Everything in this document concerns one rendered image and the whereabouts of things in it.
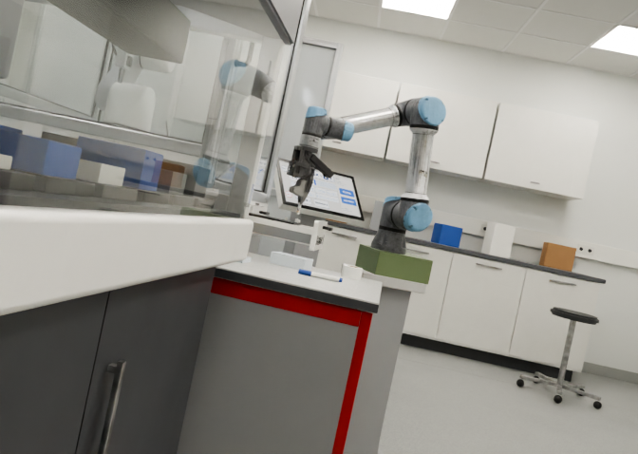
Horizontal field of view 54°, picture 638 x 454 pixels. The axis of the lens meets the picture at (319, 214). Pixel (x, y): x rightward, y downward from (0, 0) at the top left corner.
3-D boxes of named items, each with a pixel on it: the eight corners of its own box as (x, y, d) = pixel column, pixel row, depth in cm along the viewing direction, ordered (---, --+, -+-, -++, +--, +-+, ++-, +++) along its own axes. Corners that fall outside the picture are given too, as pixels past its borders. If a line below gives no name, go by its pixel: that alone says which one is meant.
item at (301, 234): (318, 243, 251) (321, 229, 251) (309, 245, 225) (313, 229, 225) (223, 222, 255) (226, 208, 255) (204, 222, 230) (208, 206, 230)
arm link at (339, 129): (345, 123, 245) (320, 116, 241) (357, 122, 235) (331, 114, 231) (341, 142, 245) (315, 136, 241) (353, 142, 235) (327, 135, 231)
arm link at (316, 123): (332, 110, 231) (311, 104, 227) (326, 139, 231) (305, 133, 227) (324, 111, 238) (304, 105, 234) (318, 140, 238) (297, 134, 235)
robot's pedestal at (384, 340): (365, 437, 284) (401, 274, 284) (391, 466, 256) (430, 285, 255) (303, 430, 276) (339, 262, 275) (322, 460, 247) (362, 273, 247)
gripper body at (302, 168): (285, 176, 234) (292, 144, 234) (306, 180, 238) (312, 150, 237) (292, 177, 227) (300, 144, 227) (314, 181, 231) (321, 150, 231)
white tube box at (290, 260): (310, 270, 212) (313, 259, 212) (303, 271, 204) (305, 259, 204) (277, 262, 216) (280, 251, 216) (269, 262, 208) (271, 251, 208)
